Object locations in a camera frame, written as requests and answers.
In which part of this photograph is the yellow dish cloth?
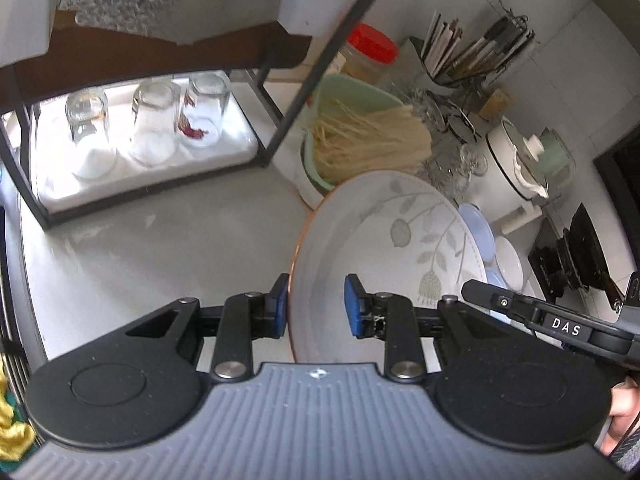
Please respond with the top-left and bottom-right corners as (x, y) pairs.
(0, 370), (36, 471)

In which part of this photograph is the clear glass right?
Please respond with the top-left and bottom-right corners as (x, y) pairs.
(177, 70), (231, 148)

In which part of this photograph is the green utensil holder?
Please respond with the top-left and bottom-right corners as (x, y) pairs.
(409, 8), (536, 96)

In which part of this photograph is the white drying tray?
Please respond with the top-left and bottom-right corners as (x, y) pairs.
(30, 81), (258, 214)

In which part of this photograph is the white leaf-pattern plate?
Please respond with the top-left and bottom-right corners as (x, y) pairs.
(288, 171), (486, 364)

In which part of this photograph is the wire glass rack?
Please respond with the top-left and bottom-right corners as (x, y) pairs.
(399, 89), (488, 204)

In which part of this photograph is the black metal shelf rack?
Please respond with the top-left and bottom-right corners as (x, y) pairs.
(0, 0), (407, 231)

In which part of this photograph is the white small bowl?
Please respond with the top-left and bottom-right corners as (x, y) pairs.
(495, 236), (524, 292)

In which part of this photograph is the green plastic colander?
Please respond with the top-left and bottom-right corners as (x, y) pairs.
(302, 75), (414, 193)

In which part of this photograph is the green lidded container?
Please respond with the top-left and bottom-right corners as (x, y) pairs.
(539, 128), (576, 188)

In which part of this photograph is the person's right hand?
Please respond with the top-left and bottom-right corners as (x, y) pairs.
(596, 377), (639, 471)

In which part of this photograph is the clear glass left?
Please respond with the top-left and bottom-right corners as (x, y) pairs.
(65, 87), (117, 181)

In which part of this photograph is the black gas stove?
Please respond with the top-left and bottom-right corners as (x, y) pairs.
(527, 204), (625, 312)

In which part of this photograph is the light blue bowl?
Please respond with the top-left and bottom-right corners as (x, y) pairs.
(485, 268), (509, 289)
(458, 203), (496, 263)

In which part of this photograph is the red-lid plastic jar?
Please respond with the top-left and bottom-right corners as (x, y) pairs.
(338, 23), (399, 84)

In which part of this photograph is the dry noodle bundle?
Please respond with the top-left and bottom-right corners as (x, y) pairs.
(310, 101), (432, 185)

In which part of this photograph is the clear glass middle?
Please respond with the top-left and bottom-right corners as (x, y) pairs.
(129, 80), (181, 167)

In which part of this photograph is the clear glass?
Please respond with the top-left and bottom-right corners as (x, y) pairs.
(129, 80), (181, 167)
(177, 70), (231, 148)
(65, 87), (117, 181)

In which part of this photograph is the white bowl orange base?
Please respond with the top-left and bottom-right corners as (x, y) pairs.
(294, 145), (326, 210)

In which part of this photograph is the white electric cooking pot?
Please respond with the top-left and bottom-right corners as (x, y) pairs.
(469, 117), (549, 235)

